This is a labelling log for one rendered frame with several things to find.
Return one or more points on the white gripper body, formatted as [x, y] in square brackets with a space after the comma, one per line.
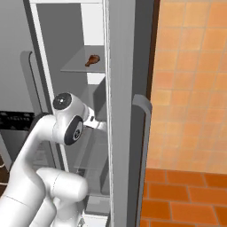
[100, 126]

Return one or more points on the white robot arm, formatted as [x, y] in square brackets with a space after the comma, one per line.
[26, 177]

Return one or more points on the brown chicken drumstick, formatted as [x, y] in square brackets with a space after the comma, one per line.
[92, 60]

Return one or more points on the glass fridge shelf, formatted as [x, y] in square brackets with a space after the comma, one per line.
[85, 63]
[94, 153]

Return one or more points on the grey fridge door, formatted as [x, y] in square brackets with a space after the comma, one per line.
[121, 88]
[14, 59]

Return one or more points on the pale fridge drawer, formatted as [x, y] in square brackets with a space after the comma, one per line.
[97, 205]

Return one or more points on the black and grey oven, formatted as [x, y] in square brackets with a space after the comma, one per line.
[13, 121]

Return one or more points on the grey fridge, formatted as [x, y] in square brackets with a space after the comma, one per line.
[71, 29]

